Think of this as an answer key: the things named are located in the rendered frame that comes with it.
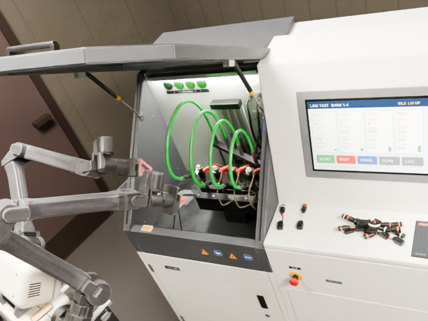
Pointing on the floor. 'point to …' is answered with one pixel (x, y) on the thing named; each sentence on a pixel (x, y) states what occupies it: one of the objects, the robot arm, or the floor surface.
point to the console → (285, 95)
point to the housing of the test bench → (283, 28)
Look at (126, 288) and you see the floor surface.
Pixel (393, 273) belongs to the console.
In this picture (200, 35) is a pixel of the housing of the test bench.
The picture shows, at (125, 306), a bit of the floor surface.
